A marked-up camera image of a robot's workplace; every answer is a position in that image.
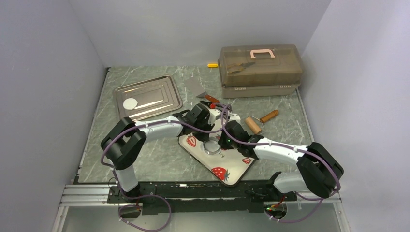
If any round metal cutter ring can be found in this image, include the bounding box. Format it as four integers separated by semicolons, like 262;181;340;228
203;137;221;156

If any spatula with wooden handle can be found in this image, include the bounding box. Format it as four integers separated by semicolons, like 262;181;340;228
196;92;219;103

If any strawberry pattern white tray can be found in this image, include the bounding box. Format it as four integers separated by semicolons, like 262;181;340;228
178;131;254;187

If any wooden rolling pin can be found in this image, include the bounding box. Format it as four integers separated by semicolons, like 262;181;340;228
245;110;279;134

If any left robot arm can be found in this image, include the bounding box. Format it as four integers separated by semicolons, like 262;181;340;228
101;103;220;203

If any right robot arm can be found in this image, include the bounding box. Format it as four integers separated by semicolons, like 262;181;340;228
219;121;344;201

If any flat round dough wrapper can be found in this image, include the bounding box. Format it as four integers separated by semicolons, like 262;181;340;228
123;98;138;111

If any steel baking tray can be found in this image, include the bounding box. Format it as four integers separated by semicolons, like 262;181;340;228
113;75;183;121

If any yellow small object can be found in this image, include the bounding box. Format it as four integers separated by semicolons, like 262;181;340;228
207;63;218;68

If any brown translucent tool box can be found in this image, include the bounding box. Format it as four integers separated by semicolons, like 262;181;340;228
218;44;304;99

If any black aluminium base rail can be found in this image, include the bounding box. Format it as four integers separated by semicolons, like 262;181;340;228
59;181;341;216

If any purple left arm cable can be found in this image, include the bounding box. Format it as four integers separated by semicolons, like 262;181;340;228
100;103;233;231

